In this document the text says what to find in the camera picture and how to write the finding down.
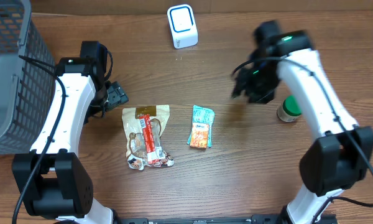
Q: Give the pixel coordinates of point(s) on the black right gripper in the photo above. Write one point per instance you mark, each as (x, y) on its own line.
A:
(250, 88)

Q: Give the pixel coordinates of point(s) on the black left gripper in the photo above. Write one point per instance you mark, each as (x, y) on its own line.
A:
(117, 96)

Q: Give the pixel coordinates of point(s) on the green lid jar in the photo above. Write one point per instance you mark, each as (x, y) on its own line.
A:
(289, 110)

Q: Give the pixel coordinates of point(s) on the beige cookie bag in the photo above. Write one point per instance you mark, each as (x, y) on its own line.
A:
(136, 154)

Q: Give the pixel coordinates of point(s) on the teal snack packet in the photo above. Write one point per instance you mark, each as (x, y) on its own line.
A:
(203, 115)

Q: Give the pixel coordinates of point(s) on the red snack bar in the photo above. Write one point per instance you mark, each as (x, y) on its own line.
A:
(151, 132)

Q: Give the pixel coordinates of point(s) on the orange small carton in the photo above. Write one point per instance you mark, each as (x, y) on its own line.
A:
(199, 135)

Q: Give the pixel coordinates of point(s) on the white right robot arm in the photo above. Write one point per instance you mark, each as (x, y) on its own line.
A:
(341, 149)

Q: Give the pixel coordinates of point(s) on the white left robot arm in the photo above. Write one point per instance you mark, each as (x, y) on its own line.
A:
(52, 181)

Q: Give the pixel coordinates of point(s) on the white barcode scanner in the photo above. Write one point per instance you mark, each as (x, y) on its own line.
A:
(182, 26)

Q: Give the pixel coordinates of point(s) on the grey plastic mesh basket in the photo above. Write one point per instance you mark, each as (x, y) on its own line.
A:
(25, 90)

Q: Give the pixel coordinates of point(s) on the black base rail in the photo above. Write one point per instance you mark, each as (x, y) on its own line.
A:
(227, 220)

